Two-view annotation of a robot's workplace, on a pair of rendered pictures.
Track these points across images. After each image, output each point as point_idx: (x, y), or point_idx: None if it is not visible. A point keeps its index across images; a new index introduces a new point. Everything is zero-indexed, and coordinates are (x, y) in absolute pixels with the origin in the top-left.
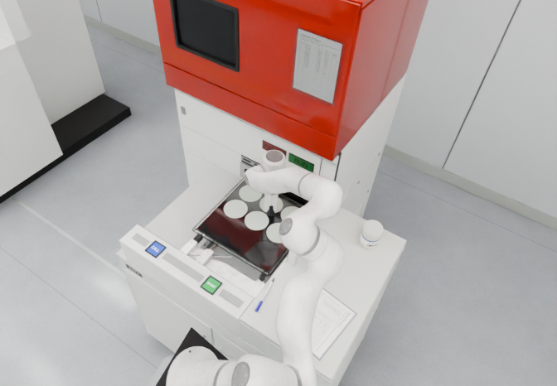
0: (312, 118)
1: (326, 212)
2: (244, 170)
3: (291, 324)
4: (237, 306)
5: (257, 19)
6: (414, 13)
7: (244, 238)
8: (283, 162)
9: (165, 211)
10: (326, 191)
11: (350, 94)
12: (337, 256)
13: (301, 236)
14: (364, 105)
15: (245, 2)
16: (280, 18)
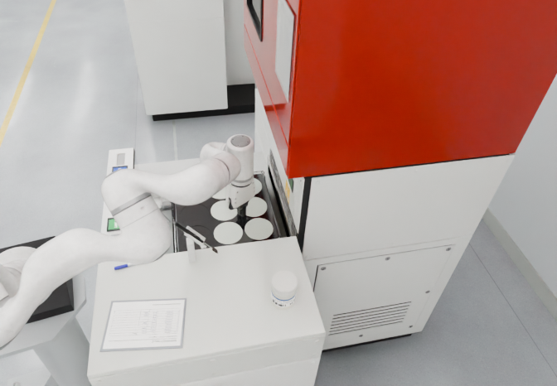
0: (281, 113)
1: (157, 187)
2: (268, 166)
3: (30, 259)
4: None
5: None
6: (513, 57)
7: (196, 215)
8: (242, 151)
9: (182, 161)
10: (186, 172)
11: (310, 97)
12: (142, 243)
13: (108, 189)
14: (366, 138)
15: None
16: None
